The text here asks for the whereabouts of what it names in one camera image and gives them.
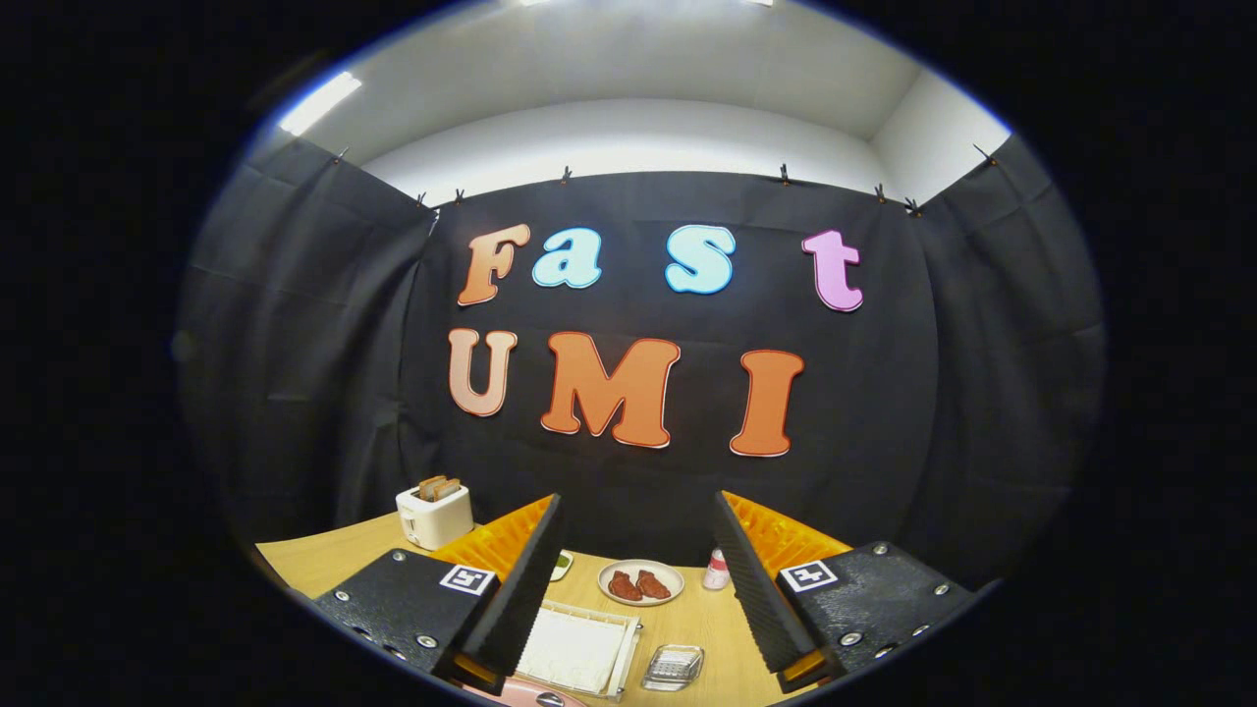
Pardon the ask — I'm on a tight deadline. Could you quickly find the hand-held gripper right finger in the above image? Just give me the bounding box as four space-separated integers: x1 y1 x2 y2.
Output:
712 489 978 693

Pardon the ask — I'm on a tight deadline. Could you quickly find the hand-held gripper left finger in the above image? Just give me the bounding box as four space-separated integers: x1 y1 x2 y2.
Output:
312 493 566 696

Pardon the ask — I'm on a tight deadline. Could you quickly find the white wire dish rack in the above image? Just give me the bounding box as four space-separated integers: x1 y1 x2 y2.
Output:
513 599 644 701

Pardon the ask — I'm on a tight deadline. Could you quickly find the pink plate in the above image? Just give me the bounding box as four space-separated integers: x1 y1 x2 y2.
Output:
462 678 590 707

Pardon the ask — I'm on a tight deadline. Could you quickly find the silver wire basket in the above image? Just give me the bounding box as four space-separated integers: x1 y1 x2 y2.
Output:
641 644 705 692

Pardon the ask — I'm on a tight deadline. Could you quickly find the white plate with meat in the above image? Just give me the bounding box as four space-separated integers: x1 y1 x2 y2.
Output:
597 559 685 607

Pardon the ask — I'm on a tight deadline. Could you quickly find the white toaster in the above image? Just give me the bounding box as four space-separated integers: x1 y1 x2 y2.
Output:
396 476 474 551

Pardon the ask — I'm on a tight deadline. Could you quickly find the black backdrop cloth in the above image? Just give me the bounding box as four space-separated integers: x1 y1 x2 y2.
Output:
177 133 1106 590

